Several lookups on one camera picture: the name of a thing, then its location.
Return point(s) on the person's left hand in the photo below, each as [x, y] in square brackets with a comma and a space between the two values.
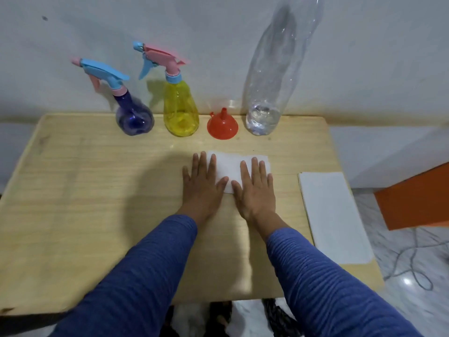
[201, 193]

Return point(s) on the person's right hand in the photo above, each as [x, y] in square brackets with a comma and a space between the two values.
[256, 196]

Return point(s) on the white tissue sheet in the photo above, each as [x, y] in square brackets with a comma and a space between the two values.
[228, 166]

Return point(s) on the orange plastic funnel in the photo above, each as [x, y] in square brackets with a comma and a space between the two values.
[222, 128]

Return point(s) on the purple spray bottle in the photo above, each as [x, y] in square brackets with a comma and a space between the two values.
[135, 117]

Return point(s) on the clear plastic water bottle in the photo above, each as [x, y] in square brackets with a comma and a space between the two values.
[277, 66]

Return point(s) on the person's left forearm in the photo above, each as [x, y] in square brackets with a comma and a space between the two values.
[133, 277]

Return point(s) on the person's right forearm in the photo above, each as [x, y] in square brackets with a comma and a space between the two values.
[333, 287]

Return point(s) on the person's right leg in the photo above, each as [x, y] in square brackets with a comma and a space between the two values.
[219, 317]

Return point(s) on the white paper sheet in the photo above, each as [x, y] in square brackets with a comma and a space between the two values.
[333, 214]

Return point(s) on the black mesh basket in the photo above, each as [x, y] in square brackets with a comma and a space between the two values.
[277, 319]

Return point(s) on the orange furniture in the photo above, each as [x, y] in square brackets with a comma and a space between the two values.
[414, 200]

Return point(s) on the black plastic stool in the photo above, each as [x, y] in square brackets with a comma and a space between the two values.
[28, 324]

